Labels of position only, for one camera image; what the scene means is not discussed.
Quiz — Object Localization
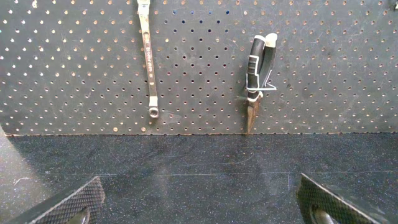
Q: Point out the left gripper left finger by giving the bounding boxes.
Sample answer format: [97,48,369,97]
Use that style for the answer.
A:
[6,176,106,224]

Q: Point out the black pegboard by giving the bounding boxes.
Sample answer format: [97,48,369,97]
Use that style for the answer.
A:
[0,0,398,136]

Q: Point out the metal hook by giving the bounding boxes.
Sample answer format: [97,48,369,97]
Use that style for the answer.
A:
[245,73,278,93]

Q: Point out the black and white pliers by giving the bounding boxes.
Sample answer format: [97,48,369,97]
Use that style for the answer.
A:
[244,32,279,135]

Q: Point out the wrench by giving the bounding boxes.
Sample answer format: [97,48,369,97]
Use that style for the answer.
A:
[136,0,160,119]

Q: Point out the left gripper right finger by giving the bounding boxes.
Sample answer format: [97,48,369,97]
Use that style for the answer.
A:
[295,173,398,224]

